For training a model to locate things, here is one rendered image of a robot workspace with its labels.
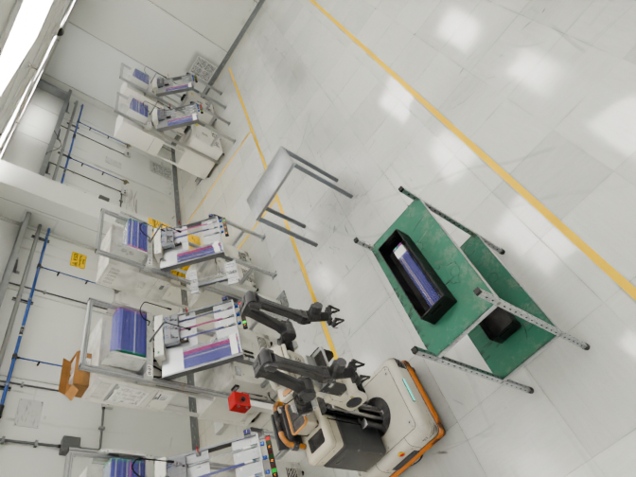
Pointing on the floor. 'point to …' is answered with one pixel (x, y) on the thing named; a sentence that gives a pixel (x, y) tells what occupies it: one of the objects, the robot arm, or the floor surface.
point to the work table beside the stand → (266, 188)
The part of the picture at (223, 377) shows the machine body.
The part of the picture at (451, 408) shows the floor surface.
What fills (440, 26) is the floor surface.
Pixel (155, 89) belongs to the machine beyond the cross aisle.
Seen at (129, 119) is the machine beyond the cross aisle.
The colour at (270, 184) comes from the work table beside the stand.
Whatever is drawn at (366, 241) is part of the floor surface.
